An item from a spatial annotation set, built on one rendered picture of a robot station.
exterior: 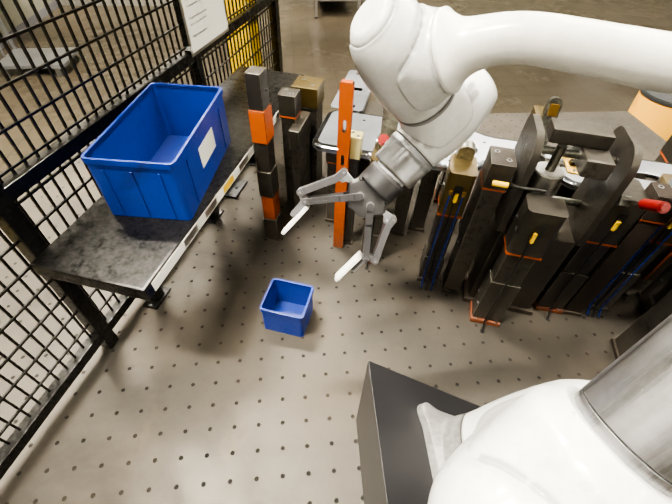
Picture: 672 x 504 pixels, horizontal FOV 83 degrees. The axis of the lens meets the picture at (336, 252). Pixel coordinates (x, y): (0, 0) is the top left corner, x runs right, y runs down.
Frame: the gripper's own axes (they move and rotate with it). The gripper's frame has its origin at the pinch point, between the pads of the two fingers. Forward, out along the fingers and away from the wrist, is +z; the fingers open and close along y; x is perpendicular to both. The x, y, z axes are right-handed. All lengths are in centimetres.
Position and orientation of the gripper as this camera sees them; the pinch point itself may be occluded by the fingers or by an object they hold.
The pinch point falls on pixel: (314, 251)
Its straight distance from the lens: 72.5
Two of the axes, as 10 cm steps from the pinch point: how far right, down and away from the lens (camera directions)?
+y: -7.3, -6.5, -2.0
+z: -6.8, 6.8, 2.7
